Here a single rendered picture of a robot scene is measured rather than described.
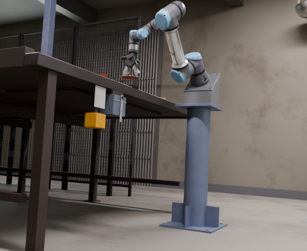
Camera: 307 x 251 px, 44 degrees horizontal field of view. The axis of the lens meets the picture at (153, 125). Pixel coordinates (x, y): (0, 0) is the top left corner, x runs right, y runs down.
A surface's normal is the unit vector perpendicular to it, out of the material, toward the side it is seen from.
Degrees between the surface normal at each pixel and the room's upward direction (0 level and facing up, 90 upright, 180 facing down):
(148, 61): 90
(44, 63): 90
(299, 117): 90
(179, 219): 90
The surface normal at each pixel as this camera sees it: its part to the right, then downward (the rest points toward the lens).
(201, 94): -0.51, -0.10
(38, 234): 0.89, 0.00
